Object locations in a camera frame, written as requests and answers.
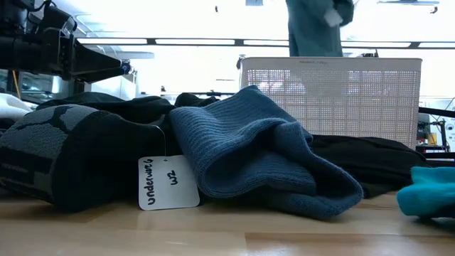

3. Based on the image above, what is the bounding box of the distant black table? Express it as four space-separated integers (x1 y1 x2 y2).
161 90 237 100

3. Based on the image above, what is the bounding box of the large black garment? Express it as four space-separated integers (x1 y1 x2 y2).
309 134 431 199

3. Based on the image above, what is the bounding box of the white paper tag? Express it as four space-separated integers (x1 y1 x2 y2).
137 154 200 211

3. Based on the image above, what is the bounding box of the white cloth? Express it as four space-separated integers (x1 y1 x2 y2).
0 92 33 121

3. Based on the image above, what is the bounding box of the person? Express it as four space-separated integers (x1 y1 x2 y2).
285 0 355 58

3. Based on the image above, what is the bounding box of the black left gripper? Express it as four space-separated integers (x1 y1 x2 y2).
33 30 125 85

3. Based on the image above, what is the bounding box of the white perforated laundry basket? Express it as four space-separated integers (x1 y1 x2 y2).
240 56 423 150

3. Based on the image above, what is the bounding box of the yellow cable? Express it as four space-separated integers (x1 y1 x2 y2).
11 69 21 100

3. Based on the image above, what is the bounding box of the teal sock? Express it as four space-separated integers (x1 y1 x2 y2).
396 166 455 220

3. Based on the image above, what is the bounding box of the dark grey Puma underwear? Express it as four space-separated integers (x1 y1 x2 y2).
0 105 178 214

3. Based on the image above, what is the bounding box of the grey desk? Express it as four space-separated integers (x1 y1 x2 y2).
0 67 90 104

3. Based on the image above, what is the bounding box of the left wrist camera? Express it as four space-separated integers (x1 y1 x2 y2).
41 5 78 36

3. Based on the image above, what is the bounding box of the black Puma underwear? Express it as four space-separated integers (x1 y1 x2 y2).
173 92 220 108
35 91 177 125

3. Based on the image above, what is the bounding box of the person's hand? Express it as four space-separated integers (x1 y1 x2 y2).
323 9 344 28

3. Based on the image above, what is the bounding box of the black metal desk frame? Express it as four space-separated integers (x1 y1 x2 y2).
417 105 455 168

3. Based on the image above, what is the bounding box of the blue knit sock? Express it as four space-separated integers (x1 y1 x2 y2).
168 84 364 220

